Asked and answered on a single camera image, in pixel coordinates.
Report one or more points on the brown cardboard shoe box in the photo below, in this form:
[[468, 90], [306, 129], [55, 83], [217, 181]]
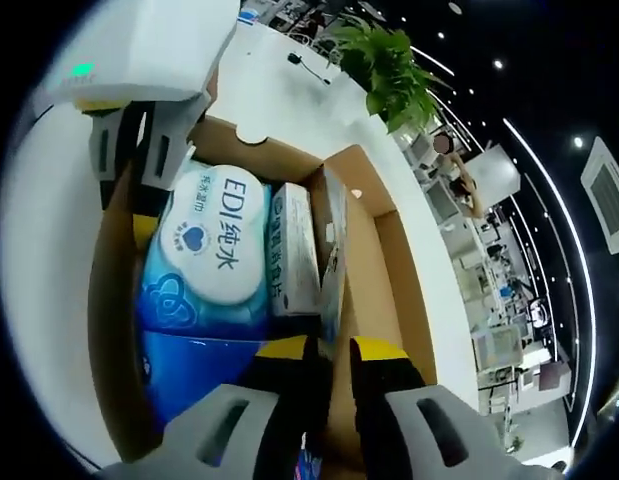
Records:
[[379, 280]]

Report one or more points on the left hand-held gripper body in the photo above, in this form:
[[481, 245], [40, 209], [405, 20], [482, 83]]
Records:
[[154, 45]]

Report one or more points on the blue soft wet wipes pack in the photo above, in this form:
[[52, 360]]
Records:
[[204, 260]]

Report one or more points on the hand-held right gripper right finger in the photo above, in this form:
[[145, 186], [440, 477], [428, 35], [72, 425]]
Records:
[[439, 430]]

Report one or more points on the white medicine box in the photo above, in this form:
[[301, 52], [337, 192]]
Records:
[[294, 250]]

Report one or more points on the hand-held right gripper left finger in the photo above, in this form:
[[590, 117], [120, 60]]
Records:
[[214, 435]]

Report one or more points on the ceiling air vent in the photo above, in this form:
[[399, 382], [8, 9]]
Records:
[[606, 195]]

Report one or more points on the clear grey plastic pouch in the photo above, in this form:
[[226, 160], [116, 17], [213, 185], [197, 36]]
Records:
[[334, 250]]

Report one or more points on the white square pillar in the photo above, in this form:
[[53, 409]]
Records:
[[496, 172]]

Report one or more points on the black puck device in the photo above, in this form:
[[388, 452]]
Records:
[[294, 59]]

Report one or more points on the green potted plant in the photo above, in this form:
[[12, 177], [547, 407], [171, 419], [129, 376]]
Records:
[[389, 75]]

